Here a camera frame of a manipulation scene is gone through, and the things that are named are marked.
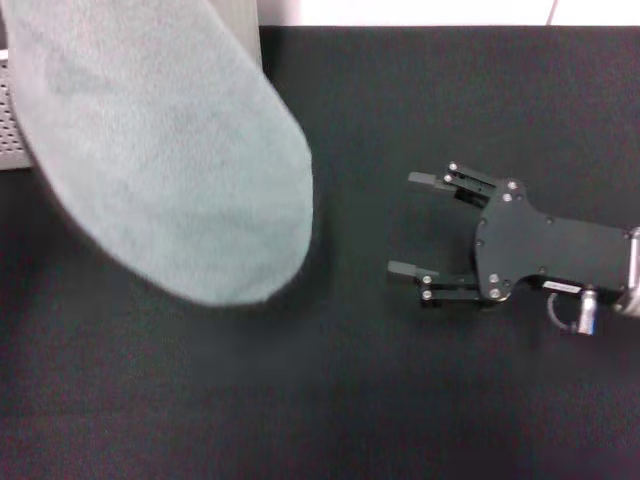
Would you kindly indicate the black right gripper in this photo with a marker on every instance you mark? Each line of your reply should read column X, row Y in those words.
column 550, row 250

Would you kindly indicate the yellow and grey towel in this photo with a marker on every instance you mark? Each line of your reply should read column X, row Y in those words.
column 150, row 150

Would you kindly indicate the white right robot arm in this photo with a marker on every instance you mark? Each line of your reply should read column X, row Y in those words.
column 634, row 275

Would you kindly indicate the black tablecloth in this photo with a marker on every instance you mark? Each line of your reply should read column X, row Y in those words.
column 350, row 375

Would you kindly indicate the grey perforated storage box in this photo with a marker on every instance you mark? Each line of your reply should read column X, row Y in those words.
column 10, row 125

